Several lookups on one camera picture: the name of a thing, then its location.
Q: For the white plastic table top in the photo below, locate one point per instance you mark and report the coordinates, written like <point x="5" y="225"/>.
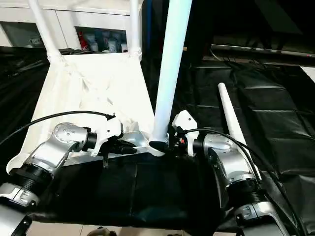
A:
<point x="86" y="86"/>

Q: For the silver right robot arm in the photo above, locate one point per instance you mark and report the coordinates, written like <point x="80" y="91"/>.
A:
<point x="229" y="162"/>

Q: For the black mat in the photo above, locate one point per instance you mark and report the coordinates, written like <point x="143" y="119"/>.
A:
<point x="270" y="110"/>

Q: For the black case with yellow label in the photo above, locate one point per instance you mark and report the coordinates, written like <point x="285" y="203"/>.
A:
<point x="201" y="24"/>

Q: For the white flat board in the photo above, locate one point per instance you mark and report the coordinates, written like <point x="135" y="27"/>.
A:
<point x="309" y="73"/>

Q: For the red fire extinguisher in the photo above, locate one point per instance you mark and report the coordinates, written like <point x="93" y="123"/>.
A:
<point x="85" y="41"/>

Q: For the white cabinet with windows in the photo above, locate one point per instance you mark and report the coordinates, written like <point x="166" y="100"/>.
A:
<point x="73" y="17"/>

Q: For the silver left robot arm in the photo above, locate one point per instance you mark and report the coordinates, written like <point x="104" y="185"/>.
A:
<point x="54" y="147"/>

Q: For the silver metal bar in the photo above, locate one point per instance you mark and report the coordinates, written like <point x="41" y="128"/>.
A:
<point x="265" y="50"/>

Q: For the white plastic table leg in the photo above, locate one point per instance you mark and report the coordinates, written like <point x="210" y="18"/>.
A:
<point x="46" y="29"/>
<point x="169" y="61"/>
<point x="135" y="29"/>
<point x="231" y="115"/>

